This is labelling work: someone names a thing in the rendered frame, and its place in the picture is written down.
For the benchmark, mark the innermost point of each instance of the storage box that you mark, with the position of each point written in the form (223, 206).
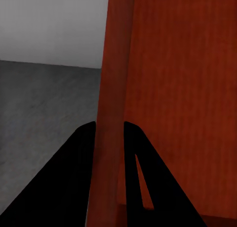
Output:
(169, 67)

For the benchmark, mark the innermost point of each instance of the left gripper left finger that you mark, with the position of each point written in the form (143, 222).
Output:
(58, 195)

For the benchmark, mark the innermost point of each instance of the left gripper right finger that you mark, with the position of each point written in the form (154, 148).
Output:
(172, 208)

